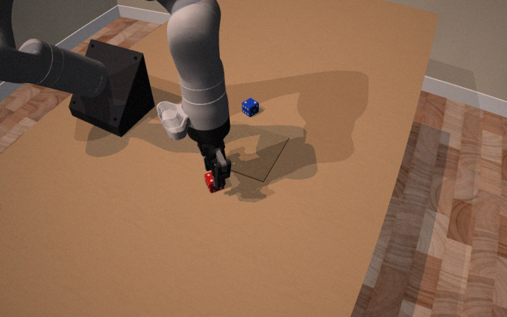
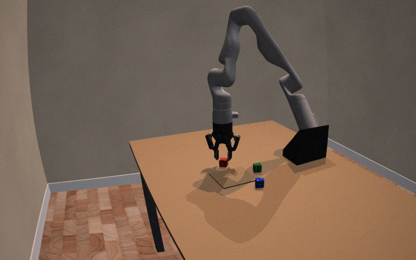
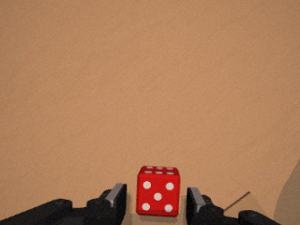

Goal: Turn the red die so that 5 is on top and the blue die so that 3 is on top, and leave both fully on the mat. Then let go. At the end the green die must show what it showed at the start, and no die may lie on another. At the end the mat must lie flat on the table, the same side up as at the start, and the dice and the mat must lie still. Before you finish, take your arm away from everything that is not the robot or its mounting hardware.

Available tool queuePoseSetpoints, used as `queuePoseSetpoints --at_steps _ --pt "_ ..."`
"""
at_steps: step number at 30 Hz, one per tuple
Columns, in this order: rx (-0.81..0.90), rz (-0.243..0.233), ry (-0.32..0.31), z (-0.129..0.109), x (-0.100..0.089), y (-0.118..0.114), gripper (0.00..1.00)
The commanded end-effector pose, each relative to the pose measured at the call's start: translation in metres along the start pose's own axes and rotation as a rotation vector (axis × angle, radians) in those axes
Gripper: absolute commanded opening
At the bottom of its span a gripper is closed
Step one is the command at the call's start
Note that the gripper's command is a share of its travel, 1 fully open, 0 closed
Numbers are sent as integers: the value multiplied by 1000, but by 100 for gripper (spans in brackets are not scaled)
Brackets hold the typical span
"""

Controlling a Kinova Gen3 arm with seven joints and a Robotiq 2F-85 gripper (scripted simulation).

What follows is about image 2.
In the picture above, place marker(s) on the green die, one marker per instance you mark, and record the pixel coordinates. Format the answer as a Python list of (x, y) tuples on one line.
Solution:
[(257, 167)]

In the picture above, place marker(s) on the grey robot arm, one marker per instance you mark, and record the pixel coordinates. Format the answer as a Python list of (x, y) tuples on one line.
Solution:
[(219, 78)]

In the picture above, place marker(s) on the red die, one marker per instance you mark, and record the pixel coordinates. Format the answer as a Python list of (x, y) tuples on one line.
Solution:
[(223, 162)]

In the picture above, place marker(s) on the tan square mat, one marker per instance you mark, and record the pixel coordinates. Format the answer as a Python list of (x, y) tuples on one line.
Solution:
[(232, 177)]

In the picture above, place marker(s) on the blue die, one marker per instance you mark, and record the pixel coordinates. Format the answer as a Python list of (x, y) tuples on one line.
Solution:
[(259, 182)]

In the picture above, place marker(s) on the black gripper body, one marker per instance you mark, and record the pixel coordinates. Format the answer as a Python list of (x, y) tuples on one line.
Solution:
[(222, 130)]

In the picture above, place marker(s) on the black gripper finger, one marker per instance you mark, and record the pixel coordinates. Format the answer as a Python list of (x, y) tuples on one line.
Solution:
[(213, 147), (229, 147)]

